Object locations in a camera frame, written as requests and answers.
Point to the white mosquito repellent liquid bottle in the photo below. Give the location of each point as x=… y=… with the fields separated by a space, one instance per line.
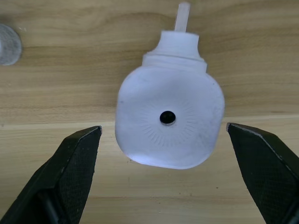
x=170 y=112

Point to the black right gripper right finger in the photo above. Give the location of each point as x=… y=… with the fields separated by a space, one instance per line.
x=266 y=172

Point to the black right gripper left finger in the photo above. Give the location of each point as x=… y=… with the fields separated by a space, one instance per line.
x=63 y=177

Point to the round white textured disc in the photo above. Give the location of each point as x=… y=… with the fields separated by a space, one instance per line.
x=8 y=45

